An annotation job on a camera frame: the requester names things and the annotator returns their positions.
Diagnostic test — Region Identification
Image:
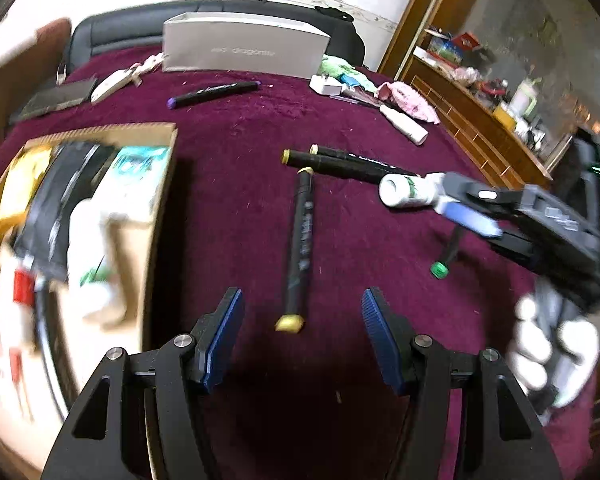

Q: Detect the maroon bed blanket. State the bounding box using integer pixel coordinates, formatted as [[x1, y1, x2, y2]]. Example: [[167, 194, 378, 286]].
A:
[[0, 44, 600, 480]]

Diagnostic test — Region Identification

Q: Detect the white gloved right hand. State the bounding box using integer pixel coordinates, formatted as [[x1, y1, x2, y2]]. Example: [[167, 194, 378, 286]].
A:
[[506, 294, 600, 408]]

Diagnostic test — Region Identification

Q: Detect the white thermos mug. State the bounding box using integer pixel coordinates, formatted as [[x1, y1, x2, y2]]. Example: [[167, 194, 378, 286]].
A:
[[508, 78, 542, 117]]

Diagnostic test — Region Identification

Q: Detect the purple-capped black marker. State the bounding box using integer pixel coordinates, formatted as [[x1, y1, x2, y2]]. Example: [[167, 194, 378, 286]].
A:
[[166, 80, 261, 110]]

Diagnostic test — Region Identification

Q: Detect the small white box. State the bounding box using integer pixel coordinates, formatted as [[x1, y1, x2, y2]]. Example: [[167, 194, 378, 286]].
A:
[[309, 75, 343, 96]]

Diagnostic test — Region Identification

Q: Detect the red ring blister pack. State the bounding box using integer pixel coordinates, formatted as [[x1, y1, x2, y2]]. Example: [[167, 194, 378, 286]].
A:
[[0, 256, 35, 422]]

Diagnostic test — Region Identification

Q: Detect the yellow-capped black marker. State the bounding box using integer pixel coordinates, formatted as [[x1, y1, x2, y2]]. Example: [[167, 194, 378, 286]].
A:
[[275, 167, 314, 334]]

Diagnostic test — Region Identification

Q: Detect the white medicine bottle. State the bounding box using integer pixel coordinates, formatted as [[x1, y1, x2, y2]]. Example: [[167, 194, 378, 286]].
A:
[[378, 172, 444, 208]]

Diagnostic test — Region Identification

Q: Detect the white tube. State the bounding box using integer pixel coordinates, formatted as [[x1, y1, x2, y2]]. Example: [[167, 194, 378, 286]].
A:
[[378, 104, 428, 145]]

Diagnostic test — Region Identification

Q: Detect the pink cloth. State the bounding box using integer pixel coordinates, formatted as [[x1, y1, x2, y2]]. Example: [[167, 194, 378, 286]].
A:
[[375, 81, 440, 125]]

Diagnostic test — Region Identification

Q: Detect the green cloth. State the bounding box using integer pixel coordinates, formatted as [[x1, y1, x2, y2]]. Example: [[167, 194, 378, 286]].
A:
[[317, 54, 377, 93]]

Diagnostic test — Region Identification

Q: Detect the black snack packet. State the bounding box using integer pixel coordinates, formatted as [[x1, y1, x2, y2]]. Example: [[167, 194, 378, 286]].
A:
[[12, 141, 117, 282]]

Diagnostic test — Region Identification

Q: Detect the green-capped marker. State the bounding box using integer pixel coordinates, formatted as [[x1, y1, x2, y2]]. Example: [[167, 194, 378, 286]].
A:
[[430, 226, 466, 280]]

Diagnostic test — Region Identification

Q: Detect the wooden cabinet shelf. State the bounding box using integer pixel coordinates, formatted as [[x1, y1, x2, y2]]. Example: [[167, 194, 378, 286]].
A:
[[403, 55, 553, 188]]

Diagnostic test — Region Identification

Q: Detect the cardboard box tray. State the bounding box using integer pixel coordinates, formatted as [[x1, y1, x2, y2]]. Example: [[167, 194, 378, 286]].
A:
[[0, 121, 179, 480]]

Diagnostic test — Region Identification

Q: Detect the teal cartoon tissue pack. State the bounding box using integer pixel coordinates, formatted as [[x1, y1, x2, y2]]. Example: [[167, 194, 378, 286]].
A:
[[94, 145, 171, 222]]

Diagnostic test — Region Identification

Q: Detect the yellow packet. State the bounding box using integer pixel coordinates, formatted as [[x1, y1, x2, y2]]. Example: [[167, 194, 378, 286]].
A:
[[0, 145, 53, 245]]

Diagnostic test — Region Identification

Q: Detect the grey rectangular box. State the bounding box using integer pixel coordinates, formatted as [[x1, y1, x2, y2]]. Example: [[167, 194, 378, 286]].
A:
[[162, 12, 330, 79]]

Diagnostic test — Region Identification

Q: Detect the black smartphone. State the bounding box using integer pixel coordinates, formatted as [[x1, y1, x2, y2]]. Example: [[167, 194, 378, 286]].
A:
[[9, 77, 97, 125]]

